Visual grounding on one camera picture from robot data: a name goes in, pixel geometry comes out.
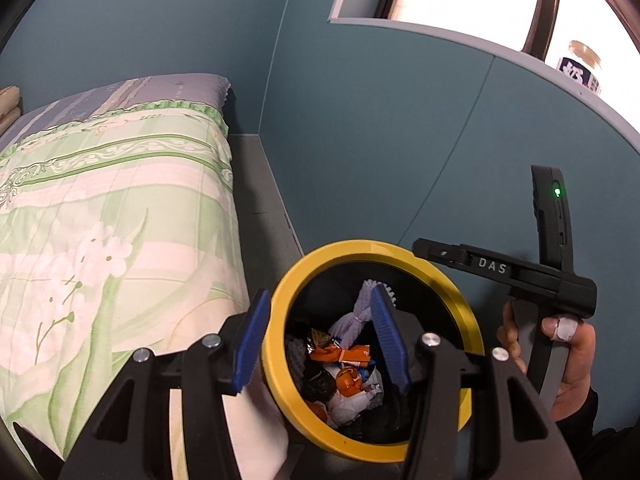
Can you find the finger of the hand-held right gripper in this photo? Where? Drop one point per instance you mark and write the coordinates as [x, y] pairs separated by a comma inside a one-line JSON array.
[[437, 252]]

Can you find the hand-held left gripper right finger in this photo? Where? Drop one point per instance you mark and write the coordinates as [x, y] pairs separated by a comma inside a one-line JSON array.
[[390, 340]]

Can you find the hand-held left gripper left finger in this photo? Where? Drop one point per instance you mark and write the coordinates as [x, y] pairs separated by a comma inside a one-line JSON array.
[[250, 350]]

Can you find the purple foam net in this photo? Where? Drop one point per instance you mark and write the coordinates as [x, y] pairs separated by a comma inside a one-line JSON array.
[[296, 360], [357, 310]]

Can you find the orange snack wrapper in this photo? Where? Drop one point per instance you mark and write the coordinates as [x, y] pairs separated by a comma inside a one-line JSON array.
[[345, 352]]

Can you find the white tissue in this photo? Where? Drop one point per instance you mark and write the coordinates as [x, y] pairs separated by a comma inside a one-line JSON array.
[[350, 402]]

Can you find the yellow round waste bin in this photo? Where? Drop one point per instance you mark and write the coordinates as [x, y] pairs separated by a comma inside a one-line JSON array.
[[350, 251]]

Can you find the mandarin peel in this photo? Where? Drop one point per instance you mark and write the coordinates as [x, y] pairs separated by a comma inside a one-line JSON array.
[[318, 410]]

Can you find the person's right forearm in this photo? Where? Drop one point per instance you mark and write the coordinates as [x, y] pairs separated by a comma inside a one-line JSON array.
[[600, 440]]

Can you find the person's right hand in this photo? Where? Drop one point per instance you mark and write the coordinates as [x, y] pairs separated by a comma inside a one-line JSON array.
[[580, 365]]

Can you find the grey bed base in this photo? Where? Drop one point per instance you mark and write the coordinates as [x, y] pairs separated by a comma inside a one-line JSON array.
[[260, 200]]

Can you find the green floral quilt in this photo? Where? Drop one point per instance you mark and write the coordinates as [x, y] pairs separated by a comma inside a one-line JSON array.
[[125, 210]]

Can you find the labelled jar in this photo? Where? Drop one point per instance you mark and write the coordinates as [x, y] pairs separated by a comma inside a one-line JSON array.
[[582, 67]]

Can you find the striped bed sheet mattress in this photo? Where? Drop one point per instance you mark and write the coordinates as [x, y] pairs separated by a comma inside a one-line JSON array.
[[125, 92]]

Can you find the beige folded quilt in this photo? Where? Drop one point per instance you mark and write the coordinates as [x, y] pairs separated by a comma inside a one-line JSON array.
[[9, 107]]

